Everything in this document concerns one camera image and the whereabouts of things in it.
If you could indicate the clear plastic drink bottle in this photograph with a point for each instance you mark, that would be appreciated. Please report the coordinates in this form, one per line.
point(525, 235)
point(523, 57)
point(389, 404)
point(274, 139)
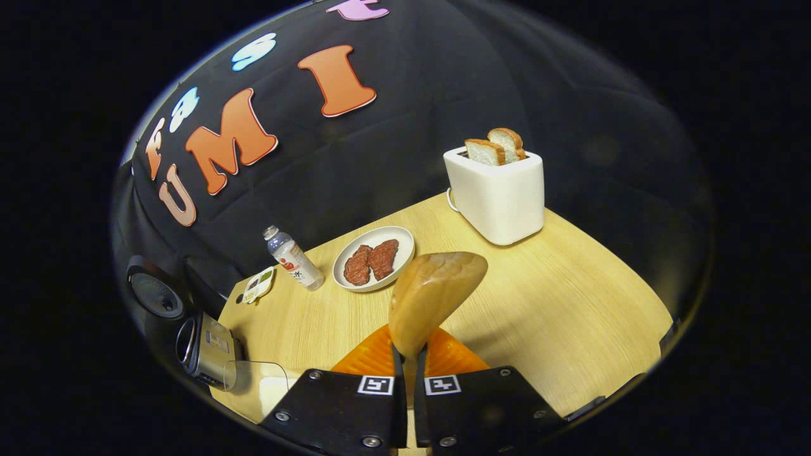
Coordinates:
point(294, 259)

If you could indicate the toast bread slice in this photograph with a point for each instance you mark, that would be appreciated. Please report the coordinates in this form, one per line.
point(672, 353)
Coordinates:
point(485, 153)
point(510, 142)

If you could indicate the black table edge bracket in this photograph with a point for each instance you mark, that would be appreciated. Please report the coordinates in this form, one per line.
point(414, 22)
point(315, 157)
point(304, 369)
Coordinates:
point(584, 408)

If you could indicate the wooden spoon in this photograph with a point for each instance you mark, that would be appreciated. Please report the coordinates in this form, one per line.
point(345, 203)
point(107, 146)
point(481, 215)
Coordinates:
point(431, 291)

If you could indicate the white divided bean dish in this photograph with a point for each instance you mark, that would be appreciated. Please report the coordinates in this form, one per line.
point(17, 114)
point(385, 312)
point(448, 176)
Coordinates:
point(258, 285)

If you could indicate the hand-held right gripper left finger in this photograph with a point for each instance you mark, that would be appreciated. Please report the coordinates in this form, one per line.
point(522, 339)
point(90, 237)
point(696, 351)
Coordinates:
point(342, 411)

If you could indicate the white plate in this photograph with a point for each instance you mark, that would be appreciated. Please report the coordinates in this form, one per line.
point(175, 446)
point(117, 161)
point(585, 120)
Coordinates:
point(399, 244)

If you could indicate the clear plastic rice container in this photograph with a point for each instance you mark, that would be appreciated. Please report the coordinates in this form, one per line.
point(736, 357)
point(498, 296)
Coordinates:
point(247, 380)

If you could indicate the white toaster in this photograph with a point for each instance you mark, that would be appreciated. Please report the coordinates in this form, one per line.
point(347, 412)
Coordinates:
point(500, 196)

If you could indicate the black backdrop cloth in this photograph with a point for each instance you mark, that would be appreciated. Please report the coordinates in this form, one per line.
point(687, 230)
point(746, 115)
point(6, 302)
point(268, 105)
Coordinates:
point(443, 95)

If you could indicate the black rice cooker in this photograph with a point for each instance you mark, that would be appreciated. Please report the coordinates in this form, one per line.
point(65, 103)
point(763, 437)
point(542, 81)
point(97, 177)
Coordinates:
point(209, 348)

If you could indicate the red meat piece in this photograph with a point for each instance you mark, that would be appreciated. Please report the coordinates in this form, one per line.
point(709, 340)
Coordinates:
point(383, 258)
point(358, 267)

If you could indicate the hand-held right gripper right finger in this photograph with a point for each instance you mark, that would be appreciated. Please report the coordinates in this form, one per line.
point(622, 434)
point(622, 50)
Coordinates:
point(488, 411)

